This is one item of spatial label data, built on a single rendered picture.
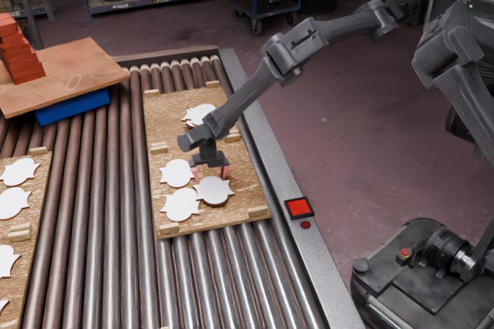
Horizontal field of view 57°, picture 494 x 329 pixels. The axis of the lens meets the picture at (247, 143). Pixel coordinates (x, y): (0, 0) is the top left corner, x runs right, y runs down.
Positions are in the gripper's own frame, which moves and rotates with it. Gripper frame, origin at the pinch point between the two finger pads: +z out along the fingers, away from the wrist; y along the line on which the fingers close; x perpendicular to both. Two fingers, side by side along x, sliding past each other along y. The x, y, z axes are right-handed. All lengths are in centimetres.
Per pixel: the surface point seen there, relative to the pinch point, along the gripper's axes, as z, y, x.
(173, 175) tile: -0.6, -11.5, 6.6
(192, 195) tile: 1.5, -6.9, -5.0
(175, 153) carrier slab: -2.4, -9.2, 19.8
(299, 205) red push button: 4.1, 25.0, -17.2
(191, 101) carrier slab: -10, 2, 52
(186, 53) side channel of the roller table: -20, 6, 96
